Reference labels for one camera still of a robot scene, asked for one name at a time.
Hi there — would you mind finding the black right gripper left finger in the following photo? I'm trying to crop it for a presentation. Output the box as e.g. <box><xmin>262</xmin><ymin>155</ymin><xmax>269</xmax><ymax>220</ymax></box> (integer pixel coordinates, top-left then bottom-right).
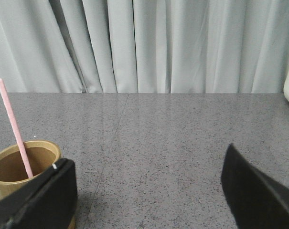
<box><xmin>0</xmin><ymin>158</ymin><xmax>77</xmax><ymax>229</ymax></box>

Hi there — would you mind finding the grey pleated curtain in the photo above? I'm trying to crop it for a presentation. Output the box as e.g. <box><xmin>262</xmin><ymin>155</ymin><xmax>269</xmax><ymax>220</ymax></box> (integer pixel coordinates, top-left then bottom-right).
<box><xmin>0</xmin><ymin>0</ymin><xmax>289</xmax><ymax>93</ymax></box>

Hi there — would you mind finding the pink chopstick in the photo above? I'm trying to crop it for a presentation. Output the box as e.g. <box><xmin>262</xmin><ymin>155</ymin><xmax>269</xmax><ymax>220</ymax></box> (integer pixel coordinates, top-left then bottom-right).
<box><xmin>0</xmin><ymin>78</ymin><xmax>33</xmax><ymax>178</ymax></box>

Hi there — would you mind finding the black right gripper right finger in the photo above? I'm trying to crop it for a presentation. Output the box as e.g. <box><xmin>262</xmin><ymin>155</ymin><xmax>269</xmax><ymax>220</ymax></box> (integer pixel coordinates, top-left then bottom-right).
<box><xmin>221</xmin><ymin>144</ymin><xmax>289</xmax><ymax>229</ymax></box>

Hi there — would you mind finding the bamboo cylindrical holder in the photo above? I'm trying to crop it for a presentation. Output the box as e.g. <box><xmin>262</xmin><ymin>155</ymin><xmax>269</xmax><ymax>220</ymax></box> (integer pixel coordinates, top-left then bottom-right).
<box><xmin>0</xmin><ymin>140</ymin><xmax>75</xmax><ymax>229</ymax></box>

